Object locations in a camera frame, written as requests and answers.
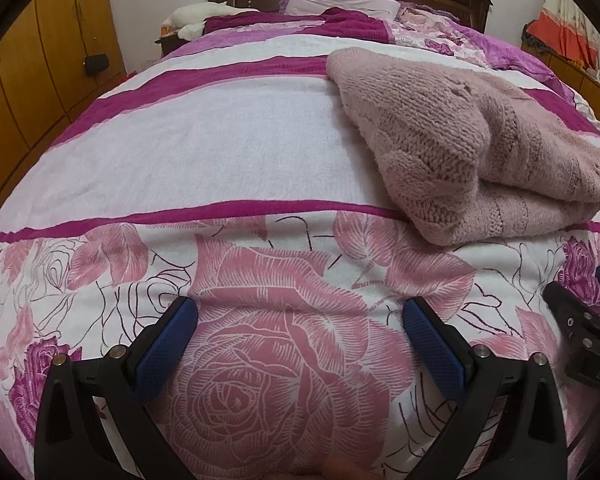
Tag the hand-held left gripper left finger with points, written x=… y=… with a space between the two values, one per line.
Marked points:
x=165 y=355

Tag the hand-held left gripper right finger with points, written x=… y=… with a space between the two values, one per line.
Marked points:
x=432 y=350

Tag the pink knitted cardigan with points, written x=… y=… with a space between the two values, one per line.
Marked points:
x=430 y=135

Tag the orange wooden cabinet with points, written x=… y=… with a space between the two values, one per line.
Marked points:
x=580 y=85

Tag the floral striped bed blanket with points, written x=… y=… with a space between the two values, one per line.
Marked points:
x=180 y=150

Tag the orange striped curtain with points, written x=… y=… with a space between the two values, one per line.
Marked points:
x=560 y=35

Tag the purple floral quilt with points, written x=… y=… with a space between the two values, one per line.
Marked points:
x=505 y=50

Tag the small red object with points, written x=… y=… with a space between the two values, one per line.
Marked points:
x=125 y=76

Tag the small black pouch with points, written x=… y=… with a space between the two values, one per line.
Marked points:
x=97 y=64

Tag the dark wooden nightstand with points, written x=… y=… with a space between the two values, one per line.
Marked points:
x=170 y=46

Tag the orange wooden wardrobe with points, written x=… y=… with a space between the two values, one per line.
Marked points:
x=30 y=60

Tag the white plush toy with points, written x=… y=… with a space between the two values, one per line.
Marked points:
x=200 y=12

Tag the lilac pillow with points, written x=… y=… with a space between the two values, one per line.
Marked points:
x=340 y=0

